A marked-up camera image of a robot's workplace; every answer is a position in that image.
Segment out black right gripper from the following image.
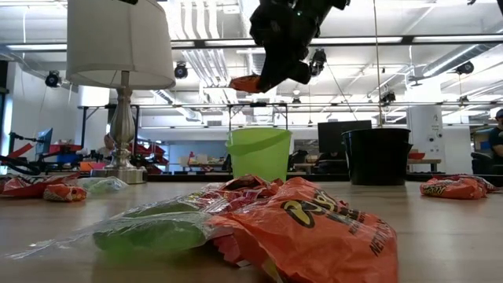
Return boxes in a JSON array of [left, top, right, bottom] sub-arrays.
[[249, 0, 321, 94]]

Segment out orange Reese's candy pack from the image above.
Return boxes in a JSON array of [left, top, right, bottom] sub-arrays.
[[419, 178, 488, 200], [229, 74, 263, 94], [207, 176, 400, 283]]

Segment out green candy in clear wrapper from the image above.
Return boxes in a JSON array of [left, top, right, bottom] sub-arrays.
[[7, 192, 233, 264], [76, 176, 127, 196]]

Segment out black monitor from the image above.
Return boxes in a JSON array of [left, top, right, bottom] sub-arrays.
[[317, 119, 373, 154]]

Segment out green plastic bucket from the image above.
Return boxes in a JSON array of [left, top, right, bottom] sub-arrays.
[[226, 127, 294, 182]]

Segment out overhead beam with lights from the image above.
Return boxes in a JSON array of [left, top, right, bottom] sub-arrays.
[[0, 35, 503, 52]]

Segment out black plastic bucket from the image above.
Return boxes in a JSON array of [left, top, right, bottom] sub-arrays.
[[340, 127, 413, 186]]

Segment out red storage bins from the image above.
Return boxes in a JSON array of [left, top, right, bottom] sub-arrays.
[[135, 141, 170, 166]]

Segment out wooden table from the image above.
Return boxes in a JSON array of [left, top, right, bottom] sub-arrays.
[[406, 157, 443, 174]]

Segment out white shade silver table lamp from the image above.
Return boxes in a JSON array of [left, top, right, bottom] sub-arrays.
[[65, 0, 177, 185]]

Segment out person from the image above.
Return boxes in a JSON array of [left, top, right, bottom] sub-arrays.
[[488, 108, 503, 159], [97, 133, 119, 159]]

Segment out black office chair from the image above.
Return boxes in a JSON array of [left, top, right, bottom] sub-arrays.
[[470, 151, 497, 176]]

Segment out blue screen monitor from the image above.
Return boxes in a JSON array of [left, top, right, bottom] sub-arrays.
[[35, 127, 54, 157]]

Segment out small orange Reese's pack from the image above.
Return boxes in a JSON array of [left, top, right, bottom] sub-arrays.
[[42, 183, 88, 204]]

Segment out red machine part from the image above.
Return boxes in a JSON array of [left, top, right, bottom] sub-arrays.
[[0, 143, 35, 159]]

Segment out black aluminium table frame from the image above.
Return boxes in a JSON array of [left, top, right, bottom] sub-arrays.
[[0, 171, 503, 189]]

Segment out tall black table frame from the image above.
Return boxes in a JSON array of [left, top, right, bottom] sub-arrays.
[[77, 102, 290, 174]]

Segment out black hose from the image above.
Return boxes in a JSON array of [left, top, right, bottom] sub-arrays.
[[0, 155, 40, 177]]

